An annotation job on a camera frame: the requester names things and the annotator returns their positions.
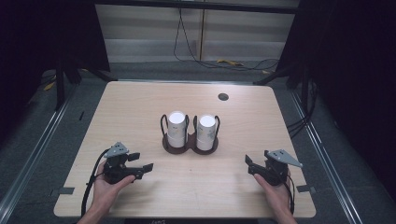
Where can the grey round table grommet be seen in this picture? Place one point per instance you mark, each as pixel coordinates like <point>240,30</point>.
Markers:
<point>223,96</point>

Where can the yellow tape strip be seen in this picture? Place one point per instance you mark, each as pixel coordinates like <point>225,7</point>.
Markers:
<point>49,86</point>
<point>229,62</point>

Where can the person's left hand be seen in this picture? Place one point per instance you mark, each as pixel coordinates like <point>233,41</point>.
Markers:
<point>106,193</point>

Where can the stack of white paper cups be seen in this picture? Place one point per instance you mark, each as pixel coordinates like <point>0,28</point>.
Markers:
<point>206,133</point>
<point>176,130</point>

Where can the grey tape piece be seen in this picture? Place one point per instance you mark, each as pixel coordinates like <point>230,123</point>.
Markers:
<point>66,190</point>
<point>305,188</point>

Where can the metal floor rail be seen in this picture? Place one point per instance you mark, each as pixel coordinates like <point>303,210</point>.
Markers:
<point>34,155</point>
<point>327,161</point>

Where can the person's right hand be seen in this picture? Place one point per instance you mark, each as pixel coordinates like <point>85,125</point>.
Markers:
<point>275,196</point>

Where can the black metal stand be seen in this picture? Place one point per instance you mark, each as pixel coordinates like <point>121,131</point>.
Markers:
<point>59,87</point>
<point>303,90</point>

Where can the black overhead bar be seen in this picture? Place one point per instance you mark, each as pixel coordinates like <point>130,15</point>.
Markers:
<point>193,6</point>

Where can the dark brown double cup holder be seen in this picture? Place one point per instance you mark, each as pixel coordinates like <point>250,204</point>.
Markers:
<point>190,145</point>

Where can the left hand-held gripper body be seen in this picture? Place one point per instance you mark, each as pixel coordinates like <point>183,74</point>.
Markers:
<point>115,150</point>

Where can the dark curtain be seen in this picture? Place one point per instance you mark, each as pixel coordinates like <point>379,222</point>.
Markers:
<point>37,40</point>
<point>351,62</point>

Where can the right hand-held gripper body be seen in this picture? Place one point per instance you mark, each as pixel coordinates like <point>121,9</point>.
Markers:
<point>281,155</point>

